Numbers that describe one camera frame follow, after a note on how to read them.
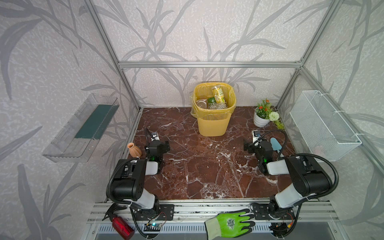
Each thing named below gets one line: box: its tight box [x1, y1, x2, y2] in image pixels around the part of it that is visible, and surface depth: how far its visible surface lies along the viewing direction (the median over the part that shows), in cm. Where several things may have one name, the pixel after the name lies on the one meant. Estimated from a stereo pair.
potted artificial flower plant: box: [253, 98, 285, 130], surface depth 101 cm
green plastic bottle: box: [208, 97, 217, 103], surface depth 100 cm
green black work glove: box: [204, 208, 256, 240], surface depth 71 cm
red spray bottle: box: [102, 203, 135, 240], surface depth 69 cm
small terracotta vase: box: [127, 142, 142, 158], surface depth 88 cm
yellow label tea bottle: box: [211, 85, 225, 104], surface depth 93 cm
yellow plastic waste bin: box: [190, 82, 236, 137], surface depth 94 cm
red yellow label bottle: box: [196, 99, 208, 109], surface depth 88 cm
